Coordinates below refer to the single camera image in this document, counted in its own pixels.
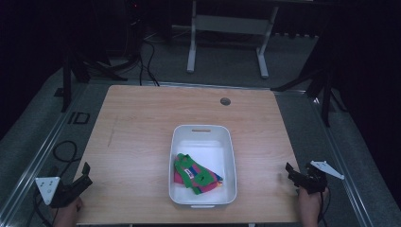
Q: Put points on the green pink striped sock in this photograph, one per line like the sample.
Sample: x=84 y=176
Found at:
x=194 y=171
x=212 y=184

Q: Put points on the aluminium floor rail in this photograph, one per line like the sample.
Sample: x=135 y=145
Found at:
x=38 y=157
x=340 y=164

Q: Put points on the person's right hand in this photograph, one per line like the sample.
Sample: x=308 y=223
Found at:
x=310 y=206

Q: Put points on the white metal table frame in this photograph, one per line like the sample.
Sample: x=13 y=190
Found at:
x=230 y=24

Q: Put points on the black metal stand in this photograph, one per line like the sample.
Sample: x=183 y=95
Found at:
x=326 y=94
x=66 y=82

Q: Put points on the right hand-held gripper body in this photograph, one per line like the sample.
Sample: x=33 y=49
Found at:
x=315 y=180

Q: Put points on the person's left hand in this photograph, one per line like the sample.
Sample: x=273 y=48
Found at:
x=67 y=215

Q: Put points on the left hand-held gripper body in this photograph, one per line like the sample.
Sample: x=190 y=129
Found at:
x=47 y=188

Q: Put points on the white plastic bin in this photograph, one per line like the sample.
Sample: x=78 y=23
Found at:
x=201 y=145

